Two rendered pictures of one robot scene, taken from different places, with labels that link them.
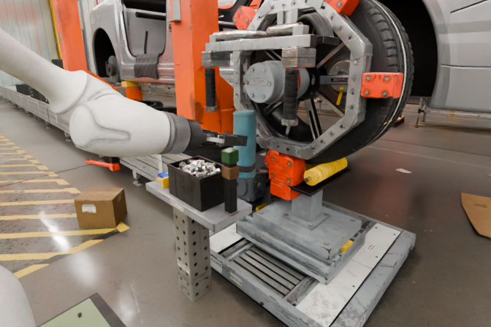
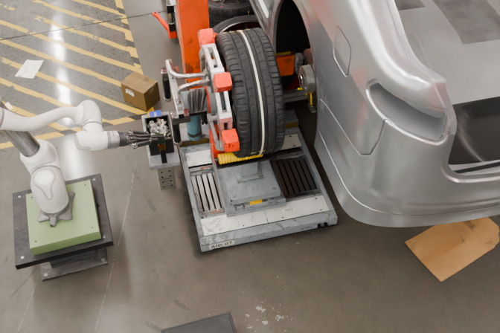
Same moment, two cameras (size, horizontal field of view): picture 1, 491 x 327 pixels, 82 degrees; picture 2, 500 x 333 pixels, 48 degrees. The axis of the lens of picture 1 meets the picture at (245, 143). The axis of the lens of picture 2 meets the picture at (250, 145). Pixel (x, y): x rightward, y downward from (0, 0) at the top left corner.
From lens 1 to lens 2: 2.55 m
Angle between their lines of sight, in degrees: 41
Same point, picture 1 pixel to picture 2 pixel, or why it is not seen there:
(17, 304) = (59, 185)
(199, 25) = (187, 13)
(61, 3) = not seen: outside the picture
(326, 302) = (218, 225)
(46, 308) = (91, 158)
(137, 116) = (93, 142)
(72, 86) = (77, 117)
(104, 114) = (81, 142)
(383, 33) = (238, 112)
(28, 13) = not seen: outside the picture
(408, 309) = (270, 253)
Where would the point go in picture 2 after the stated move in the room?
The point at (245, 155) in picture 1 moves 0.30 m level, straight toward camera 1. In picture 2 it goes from (189, 128) to (156, 162)
